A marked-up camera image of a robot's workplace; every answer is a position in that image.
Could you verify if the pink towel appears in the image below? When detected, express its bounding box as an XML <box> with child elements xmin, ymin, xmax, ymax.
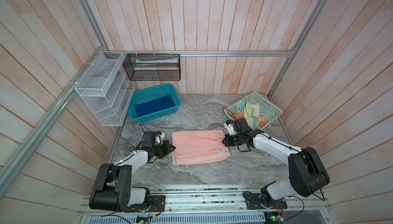
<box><xmin>172</xmin><ymin>130</ymin><xmax>230</xmax><ymax>166</ymax></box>

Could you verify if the blue towel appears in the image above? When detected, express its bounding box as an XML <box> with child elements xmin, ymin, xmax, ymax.
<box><xmin>135</xmin><ymin>95</ymin><xmax>175</xmax><ymax>117</ymax></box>

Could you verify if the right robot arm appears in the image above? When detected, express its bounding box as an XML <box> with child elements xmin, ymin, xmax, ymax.
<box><xmin>222</xmin><ymin>118</ymin><xmax>330</xmax><ymax>209</ymax></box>

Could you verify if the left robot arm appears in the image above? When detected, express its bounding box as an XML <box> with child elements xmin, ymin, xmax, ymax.
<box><xmin>89</xmin><ymin>131</ymin><xmax>176</xmax><ymax>213</ymax></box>

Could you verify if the orange patterned towel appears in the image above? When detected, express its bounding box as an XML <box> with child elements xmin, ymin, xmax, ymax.
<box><xmin>225</xmin><ymin>108</ymin><xmax>270</xmax><ymax>129</ymax></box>

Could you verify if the light green towel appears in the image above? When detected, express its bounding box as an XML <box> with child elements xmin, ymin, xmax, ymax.
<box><xmin>236</xmin><ymin>100</ymin><xmax>275</xmax><ymax>122</ymax></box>

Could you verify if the light green plastic basket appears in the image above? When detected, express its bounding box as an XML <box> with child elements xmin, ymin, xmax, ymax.
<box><xmin>224</xmin><ymin>92</ymin><xmax>283</xmax><ymax>129</ymax></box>

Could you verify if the teal plastic basket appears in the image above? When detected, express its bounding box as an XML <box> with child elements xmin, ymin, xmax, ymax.
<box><xmin>128</xmin><ymin>84</ymin><xmax>181</xmax><ymax>123</ymax></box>

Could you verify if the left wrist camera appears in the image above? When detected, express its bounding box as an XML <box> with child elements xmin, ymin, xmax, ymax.
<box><xmin>155</xmin><ymin>131</ymin><xmax>165</xmax><ymax>144</ymax></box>

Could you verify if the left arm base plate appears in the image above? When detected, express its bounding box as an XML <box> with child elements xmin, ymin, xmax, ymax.
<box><xmin>125</xmin><ymin>195</ymin><xmax>166</xmax><ymax>213</ymax></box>

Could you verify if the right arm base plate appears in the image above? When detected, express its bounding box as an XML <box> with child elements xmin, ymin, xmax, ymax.
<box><xmin>242</xmin><ymin>191</ymin><xmax>288</xmax><ymax>210</ymax></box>

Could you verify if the white wire shelf rack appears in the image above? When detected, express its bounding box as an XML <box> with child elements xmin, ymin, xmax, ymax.
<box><xmin>75</xmin><ymin>51</ymin><xmax>135</xmax><ymax>127</ymax></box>

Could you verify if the black mesh wall basket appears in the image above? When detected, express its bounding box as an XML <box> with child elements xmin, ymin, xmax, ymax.
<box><xmin>123</xmin><ymin>53</ymin><xmax>181</xmax><ymax>81</ymax></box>

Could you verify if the aluminium back wall rail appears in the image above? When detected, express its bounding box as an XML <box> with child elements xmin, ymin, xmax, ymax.
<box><xmin>108</xmin><ymin>50</ymin><xmax>295</xmax><ymax>58</ymax></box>

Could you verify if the aluminium wall rail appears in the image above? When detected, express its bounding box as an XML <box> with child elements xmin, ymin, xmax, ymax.
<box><xmin>1</xmin><ymin>46</ymin><xmax>107</xmax><ymax>198</ymax></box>
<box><xmin>108</xmin><ymin>50</ymin><xmax>295</xmax><ymax>58</ymax></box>

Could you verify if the aluminium left wall rail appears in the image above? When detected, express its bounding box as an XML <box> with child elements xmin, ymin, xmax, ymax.
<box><xmin>1</xmin><ymin>46</ymin><xmax>107</xmax><ymax>198</ymax></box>

